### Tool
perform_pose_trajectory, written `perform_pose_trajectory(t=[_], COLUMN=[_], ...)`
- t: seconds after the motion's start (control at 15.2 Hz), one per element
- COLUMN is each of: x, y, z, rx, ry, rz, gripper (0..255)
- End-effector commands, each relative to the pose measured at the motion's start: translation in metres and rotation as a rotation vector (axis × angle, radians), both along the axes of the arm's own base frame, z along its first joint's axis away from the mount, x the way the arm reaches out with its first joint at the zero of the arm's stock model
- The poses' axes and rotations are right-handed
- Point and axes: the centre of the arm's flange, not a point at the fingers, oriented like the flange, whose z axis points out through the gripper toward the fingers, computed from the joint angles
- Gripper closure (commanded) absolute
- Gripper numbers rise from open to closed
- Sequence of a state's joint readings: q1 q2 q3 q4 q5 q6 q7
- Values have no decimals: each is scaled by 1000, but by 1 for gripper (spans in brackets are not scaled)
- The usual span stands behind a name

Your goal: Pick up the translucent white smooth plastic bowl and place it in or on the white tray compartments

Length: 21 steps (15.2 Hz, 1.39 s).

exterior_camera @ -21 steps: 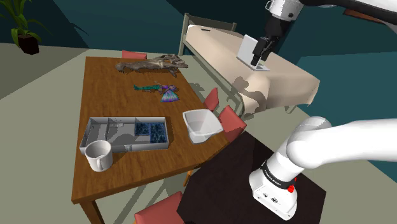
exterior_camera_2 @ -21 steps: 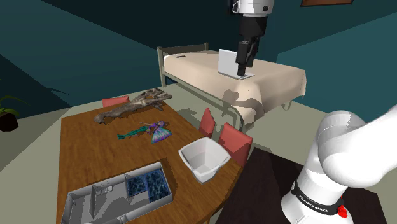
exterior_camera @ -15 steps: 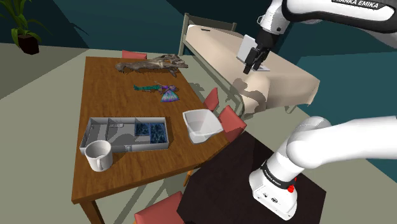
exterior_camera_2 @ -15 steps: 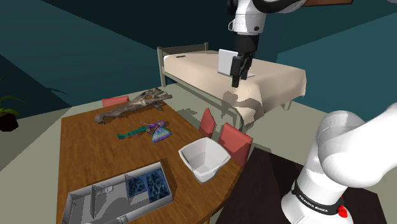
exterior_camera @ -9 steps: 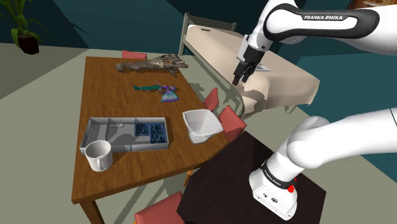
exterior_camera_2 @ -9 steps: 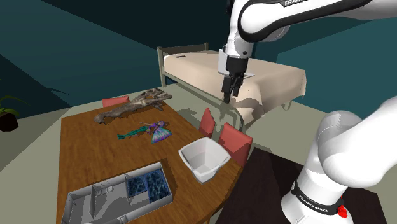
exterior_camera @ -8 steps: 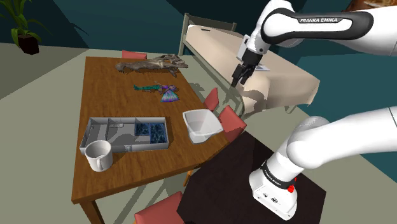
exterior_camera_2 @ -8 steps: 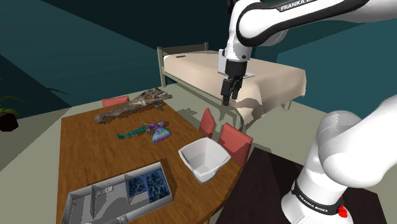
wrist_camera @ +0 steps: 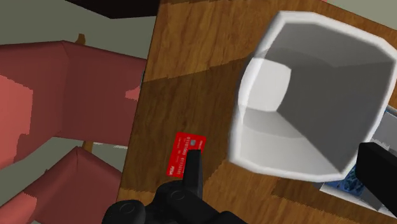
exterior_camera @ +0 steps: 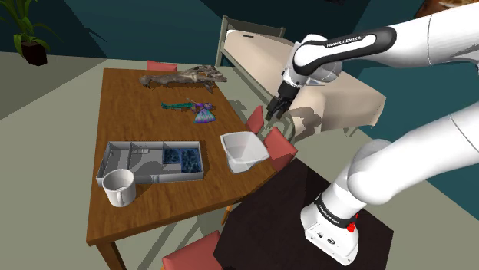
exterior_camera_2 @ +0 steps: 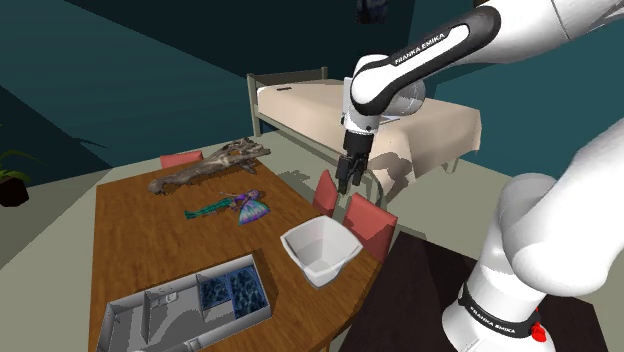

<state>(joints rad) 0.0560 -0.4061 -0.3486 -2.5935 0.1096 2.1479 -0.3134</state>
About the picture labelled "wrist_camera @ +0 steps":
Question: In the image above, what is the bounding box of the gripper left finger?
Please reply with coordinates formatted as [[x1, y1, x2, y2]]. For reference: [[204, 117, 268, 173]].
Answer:
[[101, 149, 218, 224]]

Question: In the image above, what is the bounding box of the red upholstered chair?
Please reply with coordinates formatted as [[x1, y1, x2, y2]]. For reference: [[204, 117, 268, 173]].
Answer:
[[0, 33, 148, 171], [0, 141, 123, 224]]

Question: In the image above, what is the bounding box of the wooden table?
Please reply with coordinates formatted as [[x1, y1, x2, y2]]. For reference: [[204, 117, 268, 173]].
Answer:
[[116, 0, 397, 224]]

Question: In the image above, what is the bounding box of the white and blue book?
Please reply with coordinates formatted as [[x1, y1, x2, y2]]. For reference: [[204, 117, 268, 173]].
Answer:
[[312, 104, 397, 218]]

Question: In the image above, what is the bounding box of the red card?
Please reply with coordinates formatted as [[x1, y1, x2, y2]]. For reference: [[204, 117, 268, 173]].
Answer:
[[166, 131, 207, 179]]

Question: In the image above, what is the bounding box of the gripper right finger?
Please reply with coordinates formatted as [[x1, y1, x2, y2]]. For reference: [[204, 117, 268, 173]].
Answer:
[[354, 142, 397, 218]]

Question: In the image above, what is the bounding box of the large white cup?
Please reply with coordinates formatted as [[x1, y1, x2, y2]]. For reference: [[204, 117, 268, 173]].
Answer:
[[228, 10, 397, 184]]

